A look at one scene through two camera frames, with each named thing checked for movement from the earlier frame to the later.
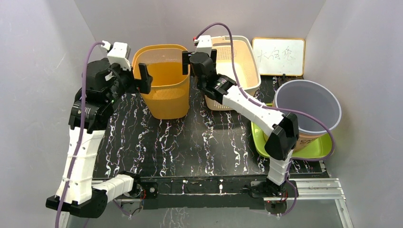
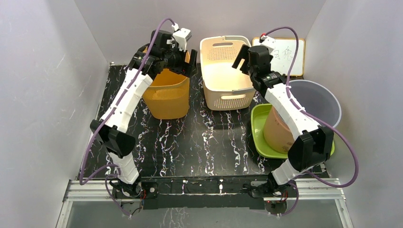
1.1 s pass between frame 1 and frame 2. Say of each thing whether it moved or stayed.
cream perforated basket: stayed
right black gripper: moved
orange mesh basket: stayed
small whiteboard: stayed
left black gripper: moved
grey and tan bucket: stayed
